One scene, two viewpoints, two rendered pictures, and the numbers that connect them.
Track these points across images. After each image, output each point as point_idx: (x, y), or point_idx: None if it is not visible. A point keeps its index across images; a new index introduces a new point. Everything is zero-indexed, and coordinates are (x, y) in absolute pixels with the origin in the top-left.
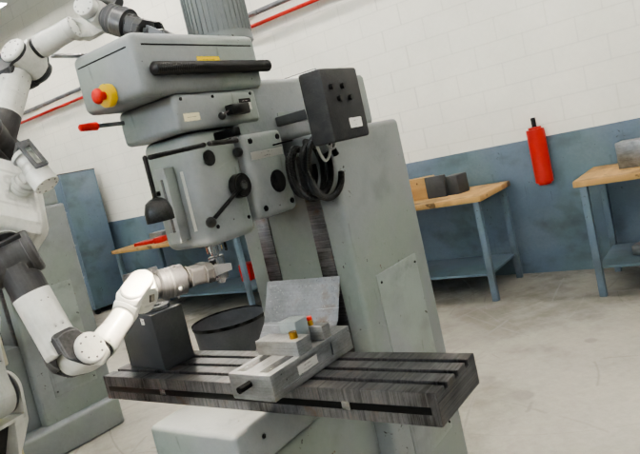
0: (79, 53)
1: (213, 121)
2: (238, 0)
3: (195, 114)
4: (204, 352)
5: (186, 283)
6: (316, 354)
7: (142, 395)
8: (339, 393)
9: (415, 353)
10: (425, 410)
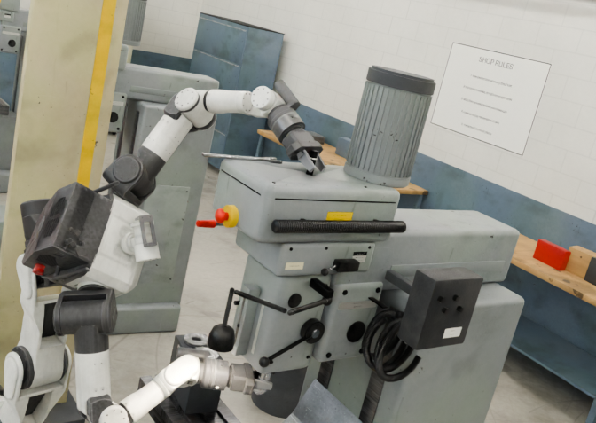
0: (229, 156)
1: (315, 271)
2: (410, 149)
3: (299, 264)
4: (226, 411)
5: (223, 386)
6: None
7: (158, 420)
8: None
9: None
10: None
